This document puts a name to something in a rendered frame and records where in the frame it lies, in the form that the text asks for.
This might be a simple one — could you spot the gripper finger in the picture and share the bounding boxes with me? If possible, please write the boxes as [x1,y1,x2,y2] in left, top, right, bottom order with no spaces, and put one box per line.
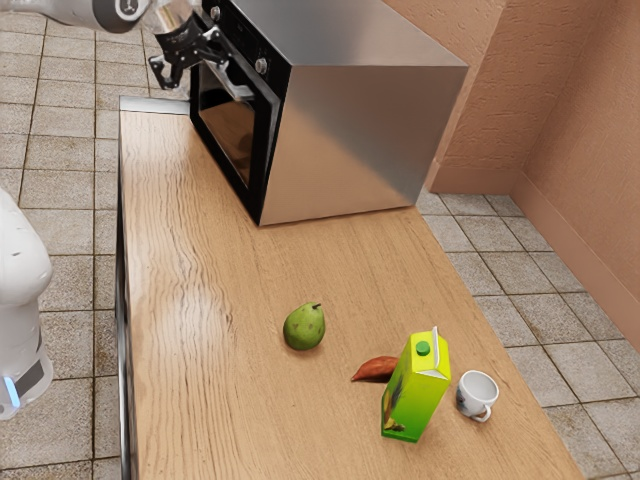
[147,52,185,92]
[198,25,234,68]

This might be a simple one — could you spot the stainless steel oven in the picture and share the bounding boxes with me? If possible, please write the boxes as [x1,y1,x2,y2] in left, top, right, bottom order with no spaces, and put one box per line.
[188,0,470,228]

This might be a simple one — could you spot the green pear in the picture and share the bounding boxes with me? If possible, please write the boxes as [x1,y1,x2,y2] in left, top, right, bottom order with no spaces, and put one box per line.
[282,301,327,352]

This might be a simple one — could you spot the reddish brown sweet potato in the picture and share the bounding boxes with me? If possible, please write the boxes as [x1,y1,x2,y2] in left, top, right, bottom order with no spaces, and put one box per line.
[350,354,402,384]

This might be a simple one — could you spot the green juice carton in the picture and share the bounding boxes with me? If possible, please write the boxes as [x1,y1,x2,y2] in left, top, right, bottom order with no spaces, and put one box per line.
[380,325,453,444]

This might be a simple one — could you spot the white printed cup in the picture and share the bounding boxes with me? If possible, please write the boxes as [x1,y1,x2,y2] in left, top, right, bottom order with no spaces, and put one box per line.
[454,369,501,424]

